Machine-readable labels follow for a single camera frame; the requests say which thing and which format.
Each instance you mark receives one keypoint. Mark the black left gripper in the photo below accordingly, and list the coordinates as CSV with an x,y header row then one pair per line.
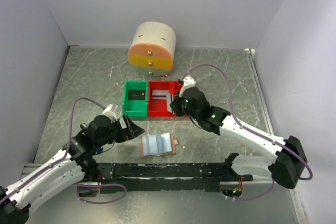
x,y
130,130

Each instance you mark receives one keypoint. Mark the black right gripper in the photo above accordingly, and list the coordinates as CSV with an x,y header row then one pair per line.
x,y
175,105

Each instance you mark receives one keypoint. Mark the silver VIP card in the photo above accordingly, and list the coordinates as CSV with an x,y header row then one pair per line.
x,y
160,94

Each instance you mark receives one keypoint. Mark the tan leather card holder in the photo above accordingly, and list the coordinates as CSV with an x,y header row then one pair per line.
x,y
161,144

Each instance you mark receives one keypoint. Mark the silver crest card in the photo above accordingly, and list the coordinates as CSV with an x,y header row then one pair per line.
x,y
169,99

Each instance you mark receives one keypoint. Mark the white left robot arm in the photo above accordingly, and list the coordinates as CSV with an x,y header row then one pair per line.
x,y
73,163

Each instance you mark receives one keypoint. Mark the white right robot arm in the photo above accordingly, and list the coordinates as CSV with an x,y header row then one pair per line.
x,y
281,159

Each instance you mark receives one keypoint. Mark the black credit card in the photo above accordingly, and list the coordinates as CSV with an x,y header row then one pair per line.
x,y
136,95

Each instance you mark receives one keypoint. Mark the right red plastic bin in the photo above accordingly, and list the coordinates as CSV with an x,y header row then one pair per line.
x,y
177,85

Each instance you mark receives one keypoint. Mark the red plastic bin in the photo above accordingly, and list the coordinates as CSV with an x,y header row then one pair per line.
x,y
177,85
158,108

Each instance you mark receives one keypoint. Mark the green plastic bin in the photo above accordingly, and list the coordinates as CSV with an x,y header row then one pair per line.
x,y
135,108

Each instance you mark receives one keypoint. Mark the middle red plastic bin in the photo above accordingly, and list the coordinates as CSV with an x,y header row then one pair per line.
x,y
158,108

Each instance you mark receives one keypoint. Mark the blue black lighter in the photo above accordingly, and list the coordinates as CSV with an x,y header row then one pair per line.
x,y
99,149

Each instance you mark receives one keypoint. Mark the round cream drawer cabinet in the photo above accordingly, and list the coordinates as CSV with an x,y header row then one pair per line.
x,y
152,50

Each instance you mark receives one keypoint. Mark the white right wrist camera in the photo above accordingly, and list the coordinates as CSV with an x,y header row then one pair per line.
x,y
186,83

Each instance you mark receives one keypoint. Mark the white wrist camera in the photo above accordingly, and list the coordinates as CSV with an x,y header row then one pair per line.
x,y
110,111
186,83

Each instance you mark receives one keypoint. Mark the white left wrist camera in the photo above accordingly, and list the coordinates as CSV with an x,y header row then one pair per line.
x,y
110,111

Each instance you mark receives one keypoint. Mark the aluminium frame rail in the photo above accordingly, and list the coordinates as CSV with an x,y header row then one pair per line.
x,y
30,167

